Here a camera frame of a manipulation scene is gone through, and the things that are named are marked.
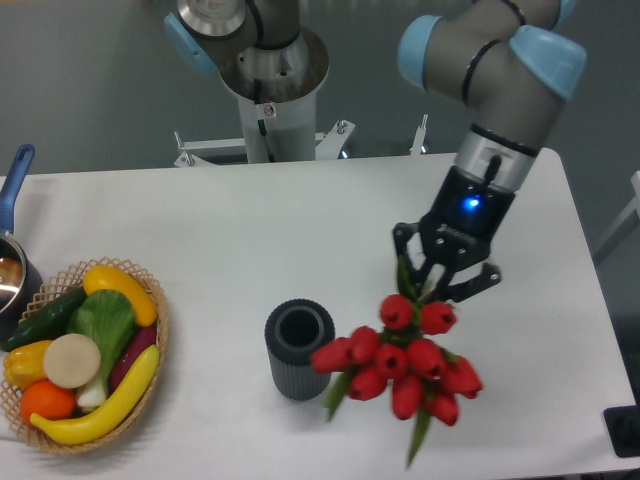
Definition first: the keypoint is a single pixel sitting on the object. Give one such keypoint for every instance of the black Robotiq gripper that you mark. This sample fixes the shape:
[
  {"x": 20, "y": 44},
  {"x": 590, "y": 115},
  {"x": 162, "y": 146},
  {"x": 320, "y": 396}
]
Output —
[{"x": 456, "y": 234}]

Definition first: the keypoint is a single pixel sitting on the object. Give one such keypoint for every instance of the red tulip bouquet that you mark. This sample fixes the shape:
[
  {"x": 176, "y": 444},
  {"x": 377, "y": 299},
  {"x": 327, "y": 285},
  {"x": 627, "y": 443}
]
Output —
[{"x": 424, "y": 379}]

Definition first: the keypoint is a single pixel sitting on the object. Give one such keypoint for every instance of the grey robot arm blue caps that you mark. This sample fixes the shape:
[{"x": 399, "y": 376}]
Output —
[{"x": 503, "y": 59}]

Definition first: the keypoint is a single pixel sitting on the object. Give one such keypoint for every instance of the dark grey ribbed vase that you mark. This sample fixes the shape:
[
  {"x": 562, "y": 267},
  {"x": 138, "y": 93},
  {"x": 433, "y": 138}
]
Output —
[{"x": 293, "y": 332}]

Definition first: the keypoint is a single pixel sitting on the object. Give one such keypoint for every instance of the black device at table edge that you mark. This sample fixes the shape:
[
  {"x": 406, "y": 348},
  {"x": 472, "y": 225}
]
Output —
[{"x": 623, "y": 428}]

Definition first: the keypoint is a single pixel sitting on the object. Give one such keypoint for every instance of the purple sweet potato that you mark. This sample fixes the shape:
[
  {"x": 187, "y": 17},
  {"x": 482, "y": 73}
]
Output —
[{"x": 141, "y": 340}]

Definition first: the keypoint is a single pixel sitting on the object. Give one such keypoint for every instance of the green bok choy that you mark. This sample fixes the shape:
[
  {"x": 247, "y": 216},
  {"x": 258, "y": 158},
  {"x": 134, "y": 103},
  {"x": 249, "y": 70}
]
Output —
[{"x": 107, "y": 318}]

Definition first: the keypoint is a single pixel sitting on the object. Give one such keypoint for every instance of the yellow squash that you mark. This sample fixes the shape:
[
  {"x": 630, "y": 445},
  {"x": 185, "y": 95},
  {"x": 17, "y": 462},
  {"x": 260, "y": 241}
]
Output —
[{"x": 106, "y": 277}]

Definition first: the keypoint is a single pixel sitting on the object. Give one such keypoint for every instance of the woven wicker basket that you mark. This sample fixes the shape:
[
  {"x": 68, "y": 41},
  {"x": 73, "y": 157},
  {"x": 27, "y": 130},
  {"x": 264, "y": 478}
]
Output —
[{"x": 62, "y": 282}]

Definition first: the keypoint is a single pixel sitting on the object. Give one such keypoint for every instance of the beige round disc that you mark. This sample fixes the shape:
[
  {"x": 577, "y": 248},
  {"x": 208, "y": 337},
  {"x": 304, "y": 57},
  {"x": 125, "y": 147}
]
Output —
[{"x": 71, "y": 361}]

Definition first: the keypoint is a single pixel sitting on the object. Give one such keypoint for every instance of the yellow banana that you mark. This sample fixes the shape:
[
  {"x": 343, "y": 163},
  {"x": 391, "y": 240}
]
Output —
[{"x": 112, "y": 412}]

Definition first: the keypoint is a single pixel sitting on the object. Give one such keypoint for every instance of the green cucumber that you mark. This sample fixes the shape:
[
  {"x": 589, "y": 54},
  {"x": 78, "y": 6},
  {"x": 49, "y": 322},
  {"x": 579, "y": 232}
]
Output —
[{"x": 47, "y": 323}]

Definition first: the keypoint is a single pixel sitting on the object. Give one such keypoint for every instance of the orange fruit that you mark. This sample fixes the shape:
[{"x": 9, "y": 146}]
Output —
[{"x": 47, "y": 400}]

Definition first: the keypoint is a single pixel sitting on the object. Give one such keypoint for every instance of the yellow bell pepper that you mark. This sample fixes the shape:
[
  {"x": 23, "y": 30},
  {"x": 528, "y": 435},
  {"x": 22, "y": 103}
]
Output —
[{"x": 24, "y": 366}]

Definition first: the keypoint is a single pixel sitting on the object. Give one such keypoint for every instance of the white furniture frame right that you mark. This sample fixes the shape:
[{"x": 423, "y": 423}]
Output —
[{"x": 620, "y": 228}]

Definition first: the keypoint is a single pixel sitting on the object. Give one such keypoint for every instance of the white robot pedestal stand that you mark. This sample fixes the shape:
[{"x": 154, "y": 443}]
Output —
[{"x": 285, "y": 132}]

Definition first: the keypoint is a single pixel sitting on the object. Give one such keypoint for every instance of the blue handled saucepan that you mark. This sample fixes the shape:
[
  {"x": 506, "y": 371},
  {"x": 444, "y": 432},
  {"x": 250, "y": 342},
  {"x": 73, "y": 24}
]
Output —
[{"x": 20, "y": 279}]

